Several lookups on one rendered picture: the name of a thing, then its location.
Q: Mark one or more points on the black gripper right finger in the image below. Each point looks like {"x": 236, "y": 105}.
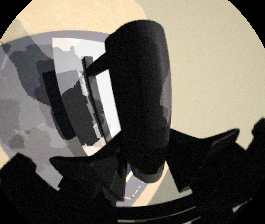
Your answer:
{"x": 187, "y": 155}

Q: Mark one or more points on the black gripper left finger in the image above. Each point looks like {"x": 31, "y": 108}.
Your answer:
{"x": 108, "y": 166}

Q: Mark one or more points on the cream square tile with dark blue center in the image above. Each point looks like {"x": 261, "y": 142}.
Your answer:
{"x": 129, "y": 172}

